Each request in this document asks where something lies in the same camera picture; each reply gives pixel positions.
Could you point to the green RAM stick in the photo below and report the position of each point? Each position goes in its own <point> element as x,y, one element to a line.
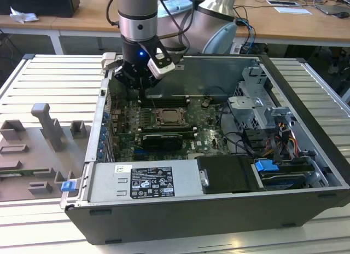
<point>24,172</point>

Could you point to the wooden desk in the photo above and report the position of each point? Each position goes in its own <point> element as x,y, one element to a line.
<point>82,16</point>

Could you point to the crumpled white paper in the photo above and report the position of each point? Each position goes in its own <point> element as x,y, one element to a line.
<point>24,16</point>

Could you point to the black box on desk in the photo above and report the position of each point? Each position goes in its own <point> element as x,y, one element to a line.
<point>41,2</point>

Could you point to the black computer mouse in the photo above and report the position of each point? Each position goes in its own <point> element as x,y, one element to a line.
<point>341,15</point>

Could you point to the grey power supply unit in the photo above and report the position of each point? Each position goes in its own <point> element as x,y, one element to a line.
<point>109,183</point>

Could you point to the black RAM slot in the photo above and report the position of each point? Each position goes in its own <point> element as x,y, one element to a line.
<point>183,100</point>
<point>169,132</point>
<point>183,104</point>
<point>169,129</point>

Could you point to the dark grey laptop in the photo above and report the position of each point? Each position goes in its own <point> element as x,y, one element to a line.
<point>333,9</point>

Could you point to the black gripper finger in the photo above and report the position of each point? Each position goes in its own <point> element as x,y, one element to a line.
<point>151,81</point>
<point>127,78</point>

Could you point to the black open PC case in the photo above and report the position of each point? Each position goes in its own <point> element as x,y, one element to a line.
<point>164,224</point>

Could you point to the hard disk in blue carrier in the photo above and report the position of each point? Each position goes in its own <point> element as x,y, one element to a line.
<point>265,166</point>

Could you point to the black plastic shroud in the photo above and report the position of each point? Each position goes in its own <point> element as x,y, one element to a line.
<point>227,174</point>

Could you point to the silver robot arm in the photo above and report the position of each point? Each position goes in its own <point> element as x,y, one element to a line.
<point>136,13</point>

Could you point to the grey parts rack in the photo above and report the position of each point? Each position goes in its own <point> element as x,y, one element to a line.
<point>49,155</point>

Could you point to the metal drive cage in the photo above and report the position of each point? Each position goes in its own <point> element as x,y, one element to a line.
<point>246,111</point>

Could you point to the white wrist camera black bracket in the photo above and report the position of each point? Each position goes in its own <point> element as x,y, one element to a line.
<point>161,69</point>

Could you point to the CPU socket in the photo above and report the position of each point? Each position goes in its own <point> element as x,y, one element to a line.
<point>157,118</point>

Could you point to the green motherboard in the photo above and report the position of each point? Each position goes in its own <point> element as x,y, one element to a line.
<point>207,139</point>

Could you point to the grey metal bracket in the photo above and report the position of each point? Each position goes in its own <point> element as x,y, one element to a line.
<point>281,113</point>

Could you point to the black graphics card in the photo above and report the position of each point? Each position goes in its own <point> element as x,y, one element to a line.
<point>161,141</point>

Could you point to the blue plastic tab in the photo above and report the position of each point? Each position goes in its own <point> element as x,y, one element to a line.
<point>67,186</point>

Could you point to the white framed tablet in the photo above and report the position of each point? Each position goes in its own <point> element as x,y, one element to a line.
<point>281,3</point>

